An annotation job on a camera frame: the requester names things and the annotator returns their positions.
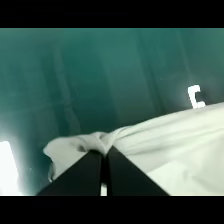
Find white shirt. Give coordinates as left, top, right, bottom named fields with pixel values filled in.
left=42, top=101, right=224, bottom=197

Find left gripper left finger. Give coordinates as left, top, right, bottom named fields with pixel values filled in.
left=36, top=149, right=103, bottom=197

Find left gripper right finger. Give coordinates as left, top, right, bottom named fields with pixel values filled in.
left=106, top=145, right=170, bottom=197

